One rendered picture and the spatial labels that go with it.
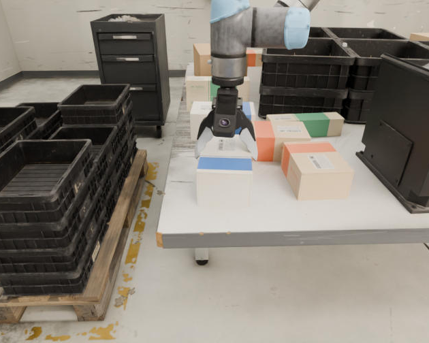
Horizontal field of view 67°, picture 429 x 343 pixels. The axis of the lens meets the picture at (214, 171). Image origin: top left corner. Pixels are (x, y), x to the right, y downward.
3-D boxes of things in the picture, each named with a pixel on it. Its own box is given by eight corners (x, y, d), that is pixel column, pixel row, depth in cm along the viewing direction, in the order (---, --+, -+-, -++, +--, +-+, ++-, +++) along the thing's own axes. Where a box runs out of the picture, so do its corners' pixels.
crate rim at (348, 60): (355, 65, 104) (356, 57, 103) (261, 62, 108) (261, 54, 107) (334, 44, 138) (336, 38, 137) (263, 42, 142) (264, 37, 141)
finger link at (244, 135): (265, 145, 82) (245, 117, 78) (266, 156, 77) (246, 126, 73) (254, 152, 83) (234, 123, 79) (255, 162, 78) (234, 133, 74)
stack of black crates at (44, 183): (84, 297, 118) (52, 196, 95) (1, 299, 118) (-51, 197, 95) (110, 225, 153) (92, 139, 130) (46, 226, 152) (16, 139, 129)
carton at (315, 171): (347, 199, 76) (354, 171, 72) (297, 201, 75) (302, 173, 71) (323, 165, 90) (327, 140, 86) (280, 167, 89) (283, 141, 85)
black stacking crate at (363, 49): (444, 99, 105) (457, 62, 99) (348, 94, 109) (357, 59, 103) (402, 70, 139) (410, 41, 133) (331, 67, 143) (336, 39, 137)
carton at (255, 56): (267, 62, 203) (268, 49, 199) (271, 66, 193) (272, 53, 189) (242, 62, 202) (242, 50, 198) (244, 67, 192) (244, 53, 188)
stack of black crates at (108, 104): (127, 180, 187) (115, 105, 165) (75, 181, 187) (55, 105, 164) (139, 149, 222) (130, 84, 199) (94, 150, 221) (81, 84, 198)
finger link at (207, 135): (199, 150, 84) (219, 123, 80) (196, 161, 79) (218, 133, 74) (188, 143, 83) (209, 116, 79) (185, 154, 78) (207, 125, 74)
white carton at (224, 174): (250, 207, 73) (252, 173, 68) (197, 205, 74) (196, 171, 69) (248, 164, 90) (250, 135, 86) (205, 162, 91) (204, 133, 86)
